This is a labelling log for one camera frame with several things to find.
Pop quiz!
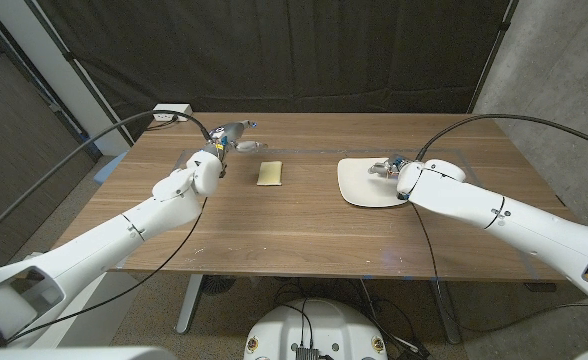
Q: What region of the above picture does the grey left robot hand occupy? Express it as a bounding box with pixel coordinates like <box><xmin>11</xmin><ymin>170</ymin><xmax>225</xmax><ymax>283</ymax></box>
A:
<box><xmin>204</xmin><ymin>119</ymin><xmax>269</xmax><ymax>161</ymax></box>

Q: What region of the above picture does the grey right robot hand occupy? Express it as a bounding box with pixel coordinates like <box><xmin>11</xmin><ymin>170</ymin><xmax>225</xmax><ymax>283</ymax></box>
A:
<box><xmin>367</xmin><ymin>154</ymin><xmax>415</xmax><ymax>181</ymax></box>

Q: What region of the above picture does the white paper plate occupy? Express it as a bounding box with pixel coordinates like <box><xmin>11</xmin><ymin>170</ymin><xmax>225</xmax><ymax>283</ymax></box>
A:
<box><xmin>336</xmin><ymin>157</ymin><xmax>410</xmax><ymax>209</ymax></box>

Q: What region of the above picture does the white power strip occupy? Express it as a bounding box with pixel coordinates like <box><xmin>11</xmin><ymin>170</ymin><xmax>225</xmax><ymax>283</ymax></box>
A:
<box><xmin>151</xmin><ymin>103</ymin><xmax>194</xmax><ymax>123</ymax></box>

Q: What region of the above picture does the black backdrop curtain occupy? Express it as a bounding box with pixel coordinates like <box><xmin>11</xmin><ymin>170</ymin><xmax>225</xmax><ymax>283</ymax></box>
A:
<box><xmin>33</xmin><ymin>0</ymin><xmax>518</xmax><ymax>141</ymax></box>

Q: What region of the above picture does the black round floor fan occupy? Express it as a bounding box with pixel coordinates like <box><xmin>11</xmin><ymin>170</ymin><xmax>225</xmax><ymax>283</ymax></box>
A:
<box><xmin>201</xmin><ymin>274</ymin><xmax>238</xmax><ymax>296</ymax></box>

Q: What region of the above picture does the black backdrop stand pole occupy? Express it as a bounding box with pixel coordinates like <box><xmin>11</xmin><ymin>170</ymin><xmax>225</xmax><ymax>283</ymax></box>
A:
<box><xmin>23</xmin><ymin>0</ymin><xmax>135</xmax><ymax>147</ymax></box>
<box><xmin>467</xmin><ymin>0</ymin><xmax>520</xmax><ymax>114</ymax></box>

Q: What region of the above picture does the grey table leg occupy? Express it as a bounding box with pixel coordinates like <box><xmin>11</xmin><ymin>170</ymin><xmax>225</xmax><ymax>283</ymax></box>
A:
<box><xmin>429</xmin><ymin>279</ymin><xmax>463</xmax><ymax>346</ymax></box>
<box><xmin>175</xmin><ymin>273</ymin><xmax>205</xmax><ymax>335</ymax></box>

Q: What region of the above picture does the grey heatsink module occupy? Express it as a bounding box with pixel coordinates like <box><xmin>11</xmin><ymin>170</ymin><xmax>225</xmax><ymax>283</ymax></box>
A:
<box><xmin>293</xmin><ymin>344</ymin><xmax>323</xmax><ymax>360</ymax></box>

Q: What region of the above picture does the black power strip cord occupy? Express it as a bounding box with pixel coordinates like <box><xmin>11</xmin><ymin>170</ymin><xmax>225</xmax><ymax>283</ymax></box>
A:
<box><xmin>146</xmin><ymin>115</ymin><xmax>179</xmax><ymax>132</ymax></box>

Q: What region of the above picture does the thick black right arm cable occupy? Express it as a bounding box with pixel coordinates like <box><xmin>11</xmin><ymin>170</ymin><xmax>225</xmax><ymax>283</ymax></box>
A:
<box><xmin>414</xmin><ymin>113</ymin><xmax>588</xmax><ymax>162</ymax></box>

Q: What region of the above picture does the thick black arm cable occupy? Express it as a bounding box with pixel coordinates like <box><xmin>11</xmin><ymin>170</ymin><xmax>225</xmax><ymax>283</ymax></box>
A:
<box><xmin>414</xmin><ymin>113</ymin><xmax>588</xmax><ymax>162</ymax></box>
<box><xmin>0</xmin><ymin>109</ymin><xmax>213</xmax><ymax>249</ymax></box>

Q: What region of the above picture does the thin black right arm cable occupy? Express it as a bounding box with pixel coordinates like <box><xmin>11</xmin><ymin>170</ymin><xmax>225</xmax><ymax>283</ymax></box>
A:
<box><xmin>409</xmin><ymin>199</ymin><xmax>588</xmax><ymax>334</ymax></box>

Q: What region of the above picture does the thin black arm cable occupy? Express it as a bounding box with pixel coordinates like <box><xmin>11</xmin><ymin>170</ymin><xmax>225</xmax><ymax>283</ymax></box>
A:
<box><xmin>409</xmin><ymin>199</ymin><xmax>588</xmax><ymax>334</ymax></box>
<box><xmin>6</xmin><ymin>197</ymin><xmax>209</xmax><ymax>346</ymax></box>

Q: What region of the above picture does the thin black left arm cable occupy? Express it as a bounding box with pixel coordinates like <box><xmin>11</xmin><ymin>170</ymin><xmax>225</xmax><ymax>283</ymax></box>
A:
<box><xmin>6</xmin><ymin>197</ymin><xmax>209</xmax><ymax>346</ymax></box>

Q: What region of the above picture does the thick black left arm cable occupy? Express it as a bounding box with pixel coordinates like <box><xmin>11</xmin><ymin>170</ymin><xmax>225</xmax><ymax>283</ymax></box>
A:
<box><xmin>0</xmin><ymin>109</ymin><xmax>213</xmax><ymax>249</ymax></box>

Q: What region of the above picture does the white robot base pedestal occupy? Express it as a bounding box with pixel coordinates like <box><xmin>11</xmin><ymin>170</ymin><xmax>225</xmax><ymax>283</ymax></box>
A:
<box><xmin>242</xmin><ymin>298</ymin><xmax>389</xmax><ymax>360</ymax></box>

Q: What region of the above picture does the black pedestal cable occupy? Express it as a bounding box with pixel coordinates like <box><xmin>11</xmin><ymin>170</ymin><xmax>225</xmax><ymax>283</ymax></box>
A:
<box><xmin>279</xmin><ymin>298</ymin><xmax>315</xmax><ymax>347</ymax></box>

